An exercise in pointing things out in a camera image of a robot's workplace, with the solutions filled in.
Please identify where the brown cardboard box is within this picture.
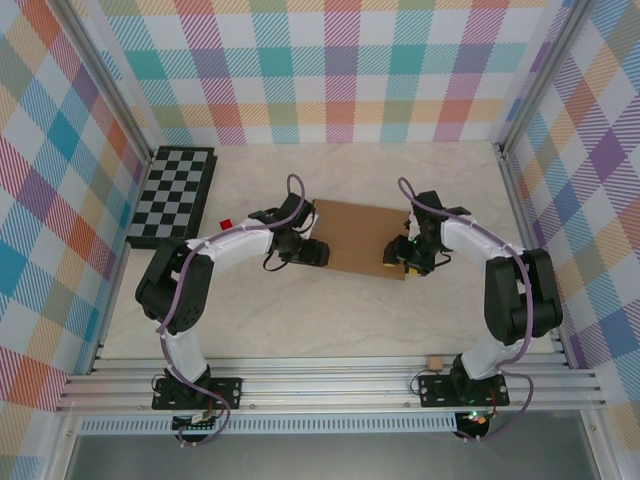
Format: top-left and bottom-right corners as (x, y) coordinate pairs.
(310, 198), (414, 284)

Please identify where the black grey checkerboard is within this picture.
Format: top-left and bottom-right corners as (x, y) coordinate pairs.
(124, 145), (219, 252)

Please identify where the grey metal panel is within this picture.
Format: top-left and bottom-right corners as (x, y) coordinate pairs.
(49, 432), (609, 480)

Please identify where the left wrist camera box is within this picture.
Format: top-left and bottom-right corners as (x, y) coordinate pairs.
(276, 192), (320, 234)

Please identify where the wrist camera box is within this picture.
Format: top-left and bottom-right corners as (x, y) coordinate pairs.
(276, 192), (320, 234)
(412, 191), (444, 219)

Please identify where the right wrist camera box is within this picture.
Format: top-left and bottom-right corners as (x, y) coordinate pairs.
(412, 191), (444, 219)

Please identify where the aluminium side rail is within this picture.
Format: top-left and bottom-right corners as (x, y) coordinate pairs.
(497, 142), (574, 369)
(89, 247), (132, 374)

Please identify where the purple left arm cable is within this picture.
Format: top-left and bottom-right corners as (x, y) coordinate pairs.
(157, 173), (307, 447)

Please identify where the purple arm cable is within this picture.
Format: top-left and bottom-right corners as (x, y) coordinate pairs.
(397, 175), (536, 444)
(157, 173), (307, 447)

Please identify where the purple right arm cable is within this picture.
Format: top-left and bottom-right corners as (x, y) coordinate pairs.
(397, 175), (536, 444)

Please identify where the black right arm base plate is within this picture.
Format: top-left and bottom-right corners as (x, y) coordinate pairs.
(418, 374), (511, 409)

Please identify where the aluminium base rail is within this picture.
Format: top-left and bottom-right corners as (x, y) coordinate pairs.
(54, 354), (609, 414)

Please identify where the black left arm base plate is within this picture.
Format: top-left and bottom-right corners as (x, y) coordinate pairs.
(152, 377), (244, 411)

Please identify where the slotted grey cable duct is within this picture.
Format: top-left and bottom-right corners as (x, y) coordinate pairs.
(78, 413), (459, 435)

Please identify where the aluminium corner post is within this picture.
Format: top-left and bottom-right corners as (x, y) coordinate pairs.
(499, 0), (596, 156)
(49, 0), (154, 166)

